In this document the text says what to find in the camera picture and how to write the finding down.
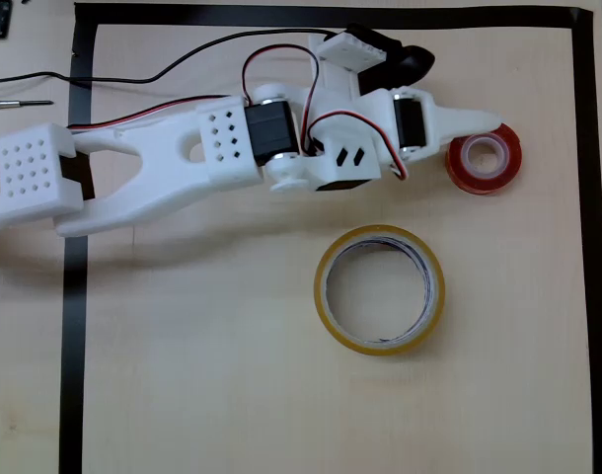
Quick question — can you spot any small red tape roll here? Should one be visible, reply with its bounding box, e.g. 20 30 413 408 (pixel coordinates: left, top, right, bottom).
445 122 523 197

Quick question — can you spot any large yellow tape roll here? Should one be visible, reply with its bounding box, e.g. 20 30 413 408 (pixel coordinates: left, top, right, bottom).
313 224 447 356

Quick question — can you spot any thin metal screwdriver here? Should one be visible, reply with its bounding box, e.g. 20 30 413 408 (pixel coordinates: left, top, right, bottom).
0 99 54 111

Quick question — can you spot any red white black servo wire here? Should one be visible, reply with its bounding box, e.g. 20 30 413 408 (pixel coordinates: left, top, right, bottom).
66 93 231 132
308 111 410 182
240 42 322 152

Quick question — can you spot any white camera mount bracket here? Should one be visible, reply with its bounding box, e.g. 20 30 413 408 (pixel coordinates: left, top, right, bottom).
308 29 387 93

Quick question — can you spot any black camera cable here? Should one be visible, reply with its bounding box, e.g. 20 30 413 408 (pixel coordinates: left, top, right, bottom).
0 28 341 88

